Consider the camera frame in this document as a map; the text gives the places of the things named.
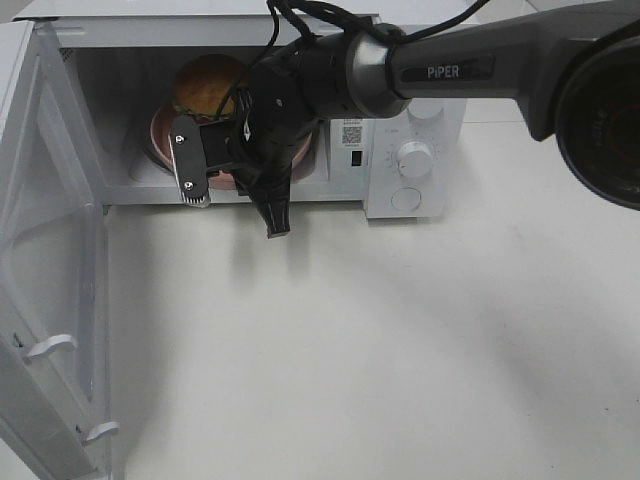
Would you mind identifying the white microwave oven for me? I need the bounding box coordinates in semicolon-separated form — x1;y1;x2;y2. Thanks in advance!
19;1;466;219

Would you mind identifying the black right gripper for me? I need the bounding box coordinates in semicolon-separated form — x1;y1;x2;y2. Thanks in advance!
201;47;318;238

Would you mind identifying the black camera cable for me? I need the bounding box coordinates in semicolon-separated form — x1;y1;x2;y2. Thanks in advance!
214;0;491;121

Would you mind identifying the pink round plate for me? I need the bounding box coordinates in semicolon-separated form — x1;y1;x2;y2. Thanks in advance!
149;105;313;190

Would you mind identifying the white upper power knob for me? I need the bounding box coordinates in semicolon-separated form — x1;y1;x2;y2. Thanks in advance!
407;99;444;121

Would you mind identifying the toy burger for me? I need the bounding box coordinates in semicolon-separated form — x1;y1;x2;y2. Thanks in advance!
172;54;245;121

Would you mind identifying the white warning label sticker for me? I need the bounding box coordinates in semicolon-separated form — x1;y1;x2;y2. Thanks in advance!
330;119;367;149

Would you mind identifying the round white door button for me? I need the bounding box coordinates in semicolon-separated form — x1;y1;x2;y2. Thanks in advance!
391;187;422;212

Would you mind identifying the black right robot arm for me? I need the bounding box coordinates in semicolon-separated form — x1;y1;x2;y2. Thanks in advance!
199;1;639;236

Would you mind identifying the white microwave door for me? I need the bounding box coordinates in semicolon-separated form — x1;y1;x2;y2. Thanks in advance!
1;20;119;479

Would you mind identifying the white timer knob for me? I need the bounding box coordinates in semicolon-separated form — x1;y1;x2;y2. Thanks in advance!
396;141;434;179

